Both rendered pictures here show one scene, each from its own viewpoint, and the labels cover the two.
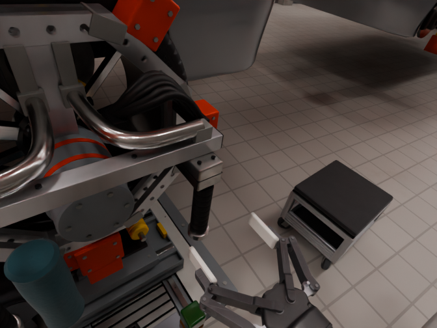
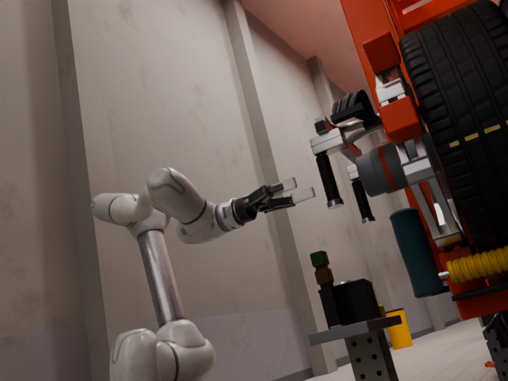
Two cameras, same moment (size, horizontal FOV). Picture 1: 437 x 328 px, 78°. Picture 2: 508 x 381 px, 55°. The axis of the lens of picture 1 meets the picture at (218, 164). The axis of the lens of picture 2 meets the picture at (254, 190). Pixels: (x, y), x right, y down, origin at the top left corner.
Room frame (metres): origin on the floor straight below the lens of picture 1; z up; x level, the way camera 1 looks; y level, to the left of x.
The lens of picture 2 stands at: (1.41, -0.66, 0.43)
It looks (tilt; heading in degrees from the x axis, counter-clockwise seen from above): 18 degrees up; 157
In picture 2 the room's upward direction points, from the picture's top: 13 degrees counter-clockwise
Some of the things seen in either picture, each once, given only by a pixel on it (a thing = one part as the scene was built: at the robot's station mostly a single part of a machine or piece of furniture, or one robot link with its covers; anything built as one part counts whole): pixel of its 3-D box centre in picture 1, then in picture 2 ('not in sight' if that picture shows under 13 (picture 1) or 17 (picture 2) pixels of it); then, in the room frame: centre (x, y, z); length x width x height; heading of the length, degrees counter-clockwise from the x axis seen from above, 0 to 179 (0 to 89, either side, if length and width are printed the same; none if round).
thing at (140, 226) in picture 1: (124, 206); (503, 258); (0.55, 0.28, 0.51); 0.29 x 0.06 x 0.06; 43
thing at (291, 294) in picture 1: (284, 270); (262, 197); (0.24, -0.14, 0.83); 0.11 x 0.01 x 0.04; 1
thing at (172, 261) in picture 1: (110, 259); not in sight; (0.55, 0.38, 0.13); 0.50 x 0.36 x 0.10; 133
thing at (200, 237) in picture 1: (200, 208); (328, 180); (0.34, 0.02, 0.83); 0.04 x 0.04 x 0.16
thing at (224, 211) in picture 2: not in sight; (232, 214); (0.11, -0.19, 0.83); 0.09 x 0.06 x 0.09; 133
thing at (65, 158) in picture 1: (80, 177); (397, 165); (0.34, 0.26, 0.85); 0.21 x 0.14 x 0.14; 43
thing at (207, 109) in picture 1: (196, 120); (401, 121); (0.61, 0.08, 0.85); 0.09 x 0.08 x 0.07; 133
